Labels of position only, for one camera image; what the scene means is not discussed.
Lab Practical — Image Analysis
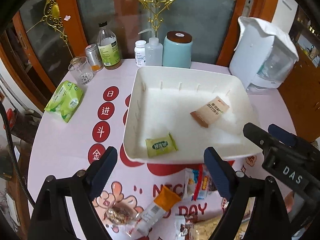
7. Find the clear nut snack packet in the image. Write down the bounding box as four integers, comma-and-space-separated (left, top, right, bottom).
104, 203, 138, 225

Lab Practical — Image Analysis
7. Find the green candy packet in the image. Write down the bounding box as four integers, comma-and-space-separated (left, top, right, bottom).
145, 133, 178, 158

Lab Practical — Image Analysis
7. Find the teal canister brown lid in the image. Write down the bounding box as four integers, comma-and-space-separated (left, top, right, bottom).
162, 31, 193, 69

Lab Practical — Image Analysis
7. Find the clear glass cup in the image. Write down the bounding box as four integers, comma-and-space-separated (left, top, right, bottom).
68, 56, 94, 85

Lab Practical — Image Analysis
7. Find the clear squeeze wash bottle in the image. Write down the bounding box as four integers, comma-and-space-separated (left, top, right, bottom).
139, 28, 163, 66

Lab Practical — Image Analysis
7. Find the silver door handle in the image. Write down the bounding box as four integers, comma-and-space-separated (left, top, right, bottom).
241, 0, 254, 17

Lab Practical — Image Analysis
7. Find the white plastic tray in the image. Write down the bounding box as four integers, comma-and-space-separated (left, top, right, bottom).
123, 67, 260, 164

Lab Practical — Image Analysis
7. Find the black cable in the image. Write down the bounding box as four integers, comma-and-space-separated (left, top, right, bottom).
0, 101, 36, 208

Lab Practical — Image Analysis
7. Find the red chocolate snack packet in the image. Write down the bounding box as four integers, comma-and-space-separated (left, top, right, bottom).
192, 164, 217, 201

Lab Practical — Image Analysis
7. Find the green wet wipes pack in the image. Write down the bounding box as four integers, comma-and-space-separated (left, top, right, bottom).
44, 81, 84, 123

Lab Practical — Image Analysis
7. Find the white pill bottle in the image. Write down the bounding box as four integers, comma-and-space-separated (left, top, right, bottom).
134, 40, 146, 67

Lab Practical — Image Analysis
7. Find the pink printed table mat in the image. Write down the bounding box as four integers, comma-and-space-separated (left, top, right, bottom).
28, 59, 295, 239

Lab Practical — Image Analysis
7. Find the brown white small packet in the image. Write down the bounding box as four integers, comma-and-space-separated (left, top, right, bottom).
175, 215, 197, 240

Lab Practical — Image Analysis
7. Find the yellow noodle snack packet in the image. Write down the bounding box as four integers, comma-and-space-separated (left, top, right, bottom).
190, 216, 222, 240

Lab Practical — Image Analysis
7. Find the brown cracker packet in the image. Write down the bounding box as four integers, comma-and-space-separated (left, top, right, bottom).
190, 96, 229, 128

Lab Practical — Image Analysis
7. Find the wooden cabinet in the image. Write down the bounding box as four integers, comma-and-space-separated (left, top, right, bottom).
278, 7, 319, 142

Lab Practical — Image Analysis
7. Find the glass bottle green label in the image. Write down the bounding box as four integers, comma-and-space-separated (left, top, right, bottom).
97, 21, 121, 70

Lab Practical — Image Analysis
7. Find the white blue snack packet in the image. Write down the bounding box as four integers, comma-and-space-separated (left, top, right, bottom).
183, 168, 200, 201

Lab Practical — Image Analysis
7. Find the white storage box appliance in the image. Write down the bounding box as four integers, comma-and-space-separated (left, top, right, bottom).
229, 25, 296, 94

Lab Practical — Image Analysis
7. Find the small metal can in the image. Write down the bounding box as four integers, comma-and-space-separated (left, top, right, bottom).
85, 43, 103, 72

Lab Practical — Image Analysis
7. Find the orange grey snack bar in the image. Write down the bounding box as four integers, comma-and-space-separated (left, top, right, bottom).
126, 186, 181, 237

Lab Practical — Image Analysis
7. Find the wooden glass door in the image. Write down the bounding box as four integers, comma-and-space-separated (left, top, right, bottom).
0, 0, 282, 106

